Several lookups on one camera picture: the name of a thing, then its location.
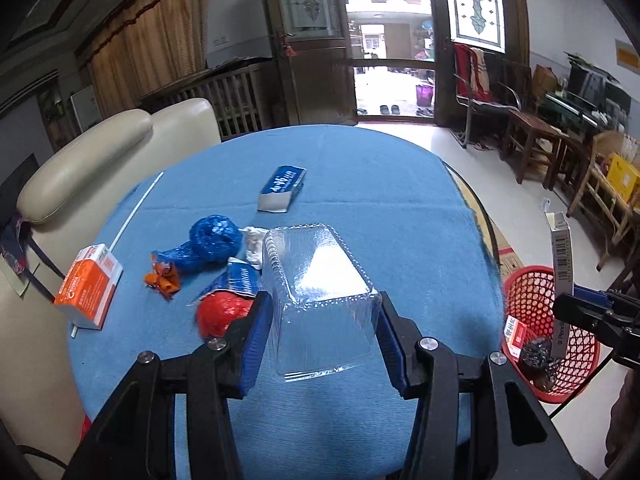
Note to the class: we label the blue cardboard box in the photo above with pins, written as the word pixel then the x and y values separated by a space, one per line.
pixel 282 182

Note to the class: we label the red plastic basket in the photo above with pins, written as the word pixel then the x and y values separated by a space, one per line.
pixel 530 290

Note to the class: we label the wooden door with glass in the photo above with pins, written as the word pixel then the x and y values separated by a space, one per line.
pixel 310 75

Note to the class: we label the red white small box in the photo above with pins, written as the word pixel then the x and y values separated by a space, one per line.
pixel 515 336

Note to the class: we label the dark wooden stool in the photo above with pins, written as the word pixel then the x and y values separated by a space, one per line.
pixel 532 125

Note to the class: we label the wooden crib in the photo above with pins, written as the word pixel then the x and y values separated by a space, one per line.
pixel 235 95

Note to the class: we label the white thin stick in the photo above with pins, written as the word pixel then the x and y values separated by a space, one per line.
pixel 136 210

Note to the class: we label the dark foil ball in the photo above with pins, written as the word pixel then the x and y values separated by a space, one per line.
pixel 540 360

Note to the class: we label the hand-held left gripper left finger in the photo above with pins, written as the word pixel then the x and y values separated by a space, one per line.
pixel 252 345

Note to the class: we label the blue crumpled plastic bag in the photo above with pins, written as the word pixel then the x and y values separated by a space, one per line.
pixel 215 240

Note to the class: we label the pair of dark shoes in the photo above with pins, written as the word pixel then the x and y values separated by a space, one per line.
pixel 390 109

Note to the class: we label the metal chair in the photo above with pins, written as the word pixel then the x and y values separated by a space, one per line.
pixel 467 105

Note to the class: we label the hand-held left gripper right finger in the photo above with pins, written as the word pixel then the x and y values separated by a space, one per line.
pixel 392 350

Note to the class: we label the brown curtain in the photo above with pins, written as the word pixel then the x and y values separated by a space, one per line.
pixel 150 45

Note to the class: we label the orange white carton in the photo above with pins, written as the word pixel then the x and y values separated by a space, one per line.
pixel 85 285

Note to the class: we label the red crumpled plastic bag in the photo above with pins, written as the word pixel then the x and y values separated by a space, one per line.
pixel 220 312

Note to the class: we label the yellow box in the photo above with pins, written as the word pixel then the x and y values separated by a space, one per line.
pixel 624 177

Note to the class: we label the black television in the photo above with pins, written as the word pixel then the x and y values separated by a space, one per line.
pixel 592 85

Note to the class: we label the pair of slippers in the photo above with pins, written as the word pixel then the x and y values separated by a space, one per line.
pixel 424 111

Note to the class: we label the white paper ball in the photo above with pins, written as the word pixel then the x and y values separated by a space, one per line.
pixel 252 245

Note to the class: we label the purple bin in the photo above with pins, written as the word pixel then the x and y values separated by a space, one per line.
pixel 424 95

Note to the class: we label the red door tassel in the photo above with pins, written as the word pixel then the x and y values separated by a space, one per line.
pixel 289 51

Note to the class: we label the dark patterned bag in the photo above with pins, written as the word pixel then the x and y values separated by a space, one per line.
pixel 15 245

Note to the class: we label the light wooden chair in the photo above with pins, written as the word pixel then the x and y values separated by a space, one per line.
pixel 605 180

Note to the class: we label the brown cardboard box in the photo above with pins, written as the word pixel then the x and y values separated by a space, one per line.
pixel 505 255

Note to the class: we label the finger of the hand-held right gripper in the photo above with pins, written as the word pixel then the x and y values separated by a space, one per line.
pixel 592 296
pixel 585 312

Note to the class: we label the cream leather sofa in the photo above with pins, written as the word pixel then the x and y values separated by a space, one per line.
pixel 100 155

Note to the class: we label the red striped cloth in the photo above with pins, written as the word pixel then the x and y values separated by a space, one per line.
pixel 475 72

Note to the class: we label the white framed board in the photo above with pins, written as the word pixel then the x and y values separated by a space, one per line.
pixel 86 109

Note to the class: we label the orange wrapper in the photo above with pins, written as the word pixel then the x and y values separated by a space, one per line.
pixel 162 277

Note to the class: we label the wooden door stained glass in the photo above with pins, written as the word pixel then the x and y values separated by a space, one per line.
pixel 475 5

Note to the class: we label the clear plastic container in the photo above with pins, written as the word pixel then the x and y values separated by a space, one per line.
pixel 320 280

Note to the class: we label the grey barcode box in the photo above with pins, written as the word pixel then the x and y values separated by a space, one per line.
pixel 561 250

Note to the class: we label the yellow wall sign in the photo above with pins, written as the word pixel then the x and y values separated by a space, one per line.
pixel 629 55

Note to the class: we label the glass television stand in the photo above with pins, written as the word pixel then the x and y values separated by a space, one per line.
pixel 570 107

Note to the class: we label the brown paper bag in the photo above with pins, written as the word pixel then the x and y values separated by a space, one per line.
pixel 545 79

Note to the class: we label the blue white wrapper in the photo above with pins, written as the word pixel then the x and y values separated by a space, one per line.
pixel 240 277

